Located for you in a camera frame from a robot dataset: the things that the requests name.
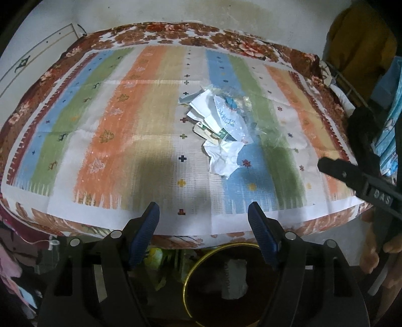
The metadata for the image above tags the yellow garment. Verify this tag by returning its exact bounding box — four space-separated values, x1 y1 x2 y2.
327 6 398 79

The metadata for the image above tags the white panelled door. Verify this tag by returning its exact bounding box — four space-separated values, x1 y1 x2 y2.
0 22 79 98

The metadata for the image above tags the person's right hand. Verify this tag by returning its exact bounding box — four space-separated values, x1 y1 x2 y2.
359 214 402 274

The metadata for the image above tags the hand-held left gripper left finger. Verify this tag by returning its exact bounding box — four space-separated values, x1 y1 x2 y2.
38 201 161 327

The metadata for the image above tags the round bin with gold rim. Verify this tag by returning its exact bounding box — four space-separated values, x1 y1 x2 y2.
183 242 283 327

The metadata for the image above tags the striped colourful mat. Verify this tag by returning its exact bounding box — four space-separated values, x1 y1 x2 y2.
2 42 362 236

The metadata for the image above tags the dark cloth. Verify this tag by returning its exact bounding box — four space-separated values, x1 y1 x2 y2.
347 108 382 177

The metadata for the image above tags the crumpled white paper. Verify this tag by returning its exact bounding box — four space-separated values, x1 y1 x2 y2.
203 140 244 180

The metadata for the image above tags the grey paper piece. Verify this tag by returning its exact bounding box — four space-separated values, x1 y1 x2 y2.
177 88 205 106

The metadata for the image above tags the green and white box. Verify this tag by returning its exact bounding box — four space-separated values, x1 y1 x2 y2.
207 125 233 142

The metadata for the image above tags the clear plastic film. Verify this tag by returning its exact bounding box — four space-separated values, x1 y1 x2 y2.
248 118 294 149

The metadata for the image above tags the brown floral blanket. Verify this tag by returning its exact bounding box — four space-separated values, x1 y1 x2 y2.
0 20 373 249

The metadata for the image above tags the white paper sheet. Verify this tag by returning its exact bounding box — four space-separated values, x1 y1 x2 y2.
188 91 217 121

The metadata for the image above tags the metal rack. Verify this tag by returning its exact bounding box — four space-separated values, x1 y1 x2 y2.
323 61 371 110

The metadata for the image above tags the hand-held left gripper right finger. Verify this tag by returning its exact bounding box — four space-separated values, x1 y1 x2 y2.
247 201 369 327

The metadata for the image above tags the green and yellow packet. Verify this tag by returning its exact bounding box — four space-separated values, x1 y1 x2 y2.
146 247 176 290

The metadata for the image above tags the pile of paper scraps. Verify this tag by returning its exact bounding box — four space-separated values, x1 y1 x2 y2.
214 94 256 145

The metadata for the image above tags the white printed wrapper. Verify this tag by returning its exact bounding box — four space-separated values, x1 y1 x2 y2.
221 258 248 299

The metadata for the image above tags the blue printed cloth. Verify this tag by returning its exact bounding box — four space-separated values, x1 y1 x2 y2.
371 57 402 180

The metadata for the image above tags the pink cloth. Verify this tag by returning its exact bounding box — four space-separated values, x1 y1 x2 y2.
0 242 41 315

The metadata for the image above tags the gold and white packet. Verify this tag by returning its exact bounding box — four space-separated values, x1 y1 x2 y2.
195 121 217 145

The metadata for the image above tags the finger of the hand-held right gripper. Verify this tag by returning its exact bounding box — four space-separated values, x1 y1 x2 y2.
317 156 402 218

